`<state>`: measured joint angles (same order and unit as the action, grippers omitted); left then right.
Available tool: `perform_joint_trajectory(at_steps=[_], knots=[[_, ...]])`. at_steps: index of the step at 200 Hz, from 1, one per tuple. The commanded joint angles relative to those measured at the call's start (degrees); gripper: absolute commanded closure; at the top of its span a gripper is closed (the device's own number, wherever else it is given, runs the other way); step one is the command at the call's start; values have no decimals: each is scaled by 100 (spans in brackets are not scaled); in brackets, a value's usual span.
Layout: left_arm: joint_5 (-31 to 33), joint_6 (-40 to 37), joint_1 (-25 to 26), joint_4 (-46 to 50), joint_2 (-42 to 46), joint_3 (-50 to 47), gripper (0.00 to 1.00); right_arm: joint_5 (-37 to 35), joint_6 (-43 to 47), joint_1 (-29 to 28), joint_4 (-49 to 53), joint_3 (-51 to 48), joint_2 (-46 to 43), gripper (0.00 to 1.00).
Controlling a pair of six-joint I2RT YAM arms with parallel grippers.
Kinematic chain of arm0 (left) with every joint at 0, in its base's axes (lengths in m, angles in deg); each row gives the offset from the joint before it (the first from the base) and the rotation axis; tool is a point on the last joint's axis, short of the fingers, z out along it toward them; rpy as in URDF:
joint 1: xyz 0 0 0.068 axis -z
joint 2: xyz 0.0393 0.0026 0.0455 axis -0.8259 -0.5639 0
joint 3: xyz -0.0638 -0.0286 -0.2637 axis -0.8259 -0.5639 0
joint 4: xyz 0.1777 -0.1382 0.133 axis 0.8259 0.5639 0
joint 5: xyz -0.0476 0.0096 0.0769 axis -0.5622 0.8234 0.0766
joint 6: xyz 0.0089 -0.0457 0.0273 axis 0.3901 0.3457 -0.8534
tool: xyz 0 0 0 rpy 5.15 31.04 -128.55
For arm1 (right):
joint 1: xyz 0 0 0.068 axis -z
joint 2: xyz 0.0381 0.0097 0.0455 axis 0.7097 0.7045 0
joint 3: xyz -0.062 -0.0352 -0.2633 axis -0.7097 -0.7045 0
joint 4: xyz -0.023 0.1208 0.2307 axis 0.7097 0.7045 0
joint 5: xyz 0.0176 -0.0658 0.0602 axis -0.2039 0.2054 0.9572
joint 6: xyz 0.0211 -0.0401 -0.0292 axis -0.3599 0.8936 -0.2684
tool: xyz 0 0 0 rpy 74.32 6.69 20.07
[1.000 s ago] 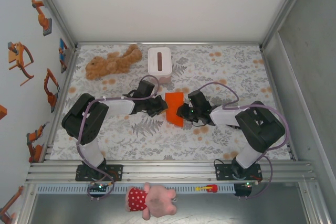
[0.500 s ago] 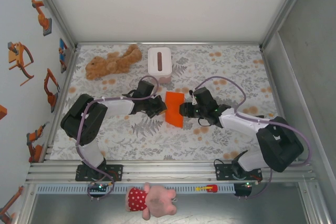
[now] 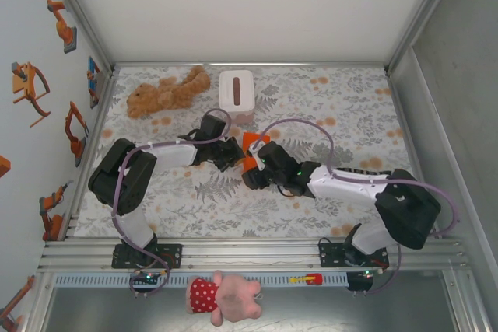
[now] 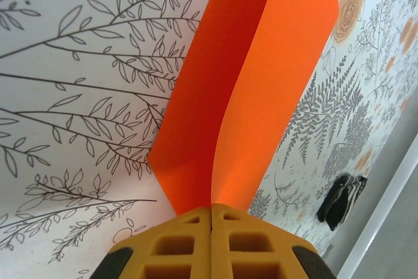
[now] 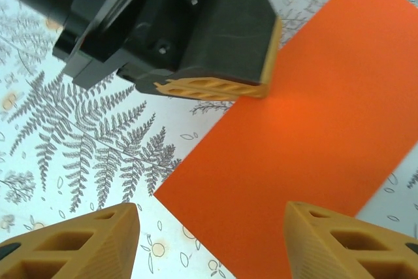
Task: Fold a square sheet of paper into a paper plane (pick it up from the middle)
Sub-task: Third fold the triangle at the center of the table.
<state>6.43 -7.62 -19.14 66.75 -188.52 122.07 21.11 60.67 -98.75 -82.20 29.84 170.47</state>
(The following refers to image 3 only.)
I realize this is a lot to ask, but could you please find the orange cloth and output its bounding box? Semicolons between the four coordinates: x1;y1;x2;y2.
240;132;272;176

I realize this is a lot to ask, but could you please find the floral tablecloth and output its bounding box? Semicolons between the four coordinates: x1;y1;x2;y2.
73;65;433;239

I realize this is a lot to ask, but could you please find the white tissue box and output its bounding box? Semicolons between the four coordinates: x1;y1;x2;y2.
218;70;257;125

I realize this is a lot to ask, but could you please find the brown teddy bear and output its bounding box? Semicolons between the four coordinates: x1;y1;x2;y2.
126;65;212;120

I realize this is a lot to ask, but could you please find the red yellow toy tool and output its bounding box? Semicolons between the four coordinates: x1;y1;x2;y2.
289;272;324;287

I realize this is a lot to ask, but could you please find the pink plush toy dotted dress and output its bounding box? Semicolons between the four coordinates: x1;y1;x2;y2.
184;269;263;327

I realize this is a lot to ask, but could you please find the blue orange machine sticker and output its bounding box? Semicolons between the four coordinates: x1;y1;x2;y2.
86;55;112;110

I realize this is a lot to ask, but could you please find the orange gripper claw sticker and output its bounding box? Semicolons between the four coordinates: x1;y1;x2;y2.
10;61;51;128

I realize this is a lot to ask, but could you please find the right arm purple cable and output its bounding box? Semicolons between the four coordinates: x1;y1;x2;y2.
248;118;460;297

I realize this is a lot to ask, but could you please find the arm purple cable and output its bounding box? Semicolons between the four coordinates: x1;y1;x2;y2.
248;118;460;297
111;109;233;298

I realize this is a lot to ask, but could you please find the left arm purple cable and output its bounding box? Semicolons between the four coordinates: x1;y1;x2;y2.
111;109;233;298

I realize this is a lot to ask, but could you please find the wide aluminium frame beam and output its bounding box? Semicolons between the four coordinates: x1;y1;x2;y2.
37;236;466;273

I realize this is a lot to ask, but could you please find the thin aluminium frame rail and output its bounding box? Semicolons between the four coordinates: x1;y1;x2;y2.
112;61;390;69

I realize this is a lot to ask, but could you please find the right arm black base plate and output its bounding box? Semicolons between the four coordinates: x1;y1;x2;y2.
317;242;389;269

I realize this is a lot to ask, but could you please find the white slotted cable duct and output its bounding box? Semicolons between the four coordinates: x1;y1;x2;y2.
54;272;349;288

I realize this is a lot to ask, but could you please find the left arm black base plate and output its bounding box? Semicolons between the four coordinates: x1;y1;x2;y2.
111;243;184;270

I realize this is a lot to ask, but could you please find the aluminium side rail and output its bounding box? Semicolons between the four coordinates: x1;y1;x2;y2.
61;71;117;239
387;69;440;239

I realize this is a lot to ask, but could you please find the aluminium frame post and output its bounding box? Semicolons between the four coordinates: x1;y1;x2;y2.
383;0;468;72
42;0;117;75

